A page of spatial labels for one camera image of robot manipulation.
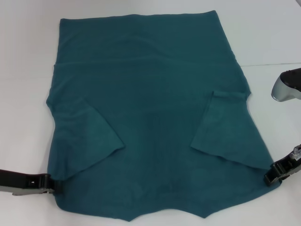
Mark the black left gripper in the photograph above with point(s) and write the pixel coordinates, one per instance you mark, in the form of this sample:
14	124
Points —
16	180

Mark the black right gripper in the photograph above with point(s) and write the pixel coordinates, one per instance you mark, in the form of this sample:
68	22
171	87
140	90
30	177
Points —
291	164

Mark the teal blue shirt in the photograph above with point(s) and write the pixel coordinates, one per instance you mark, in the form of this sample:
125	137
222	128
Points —
150	106

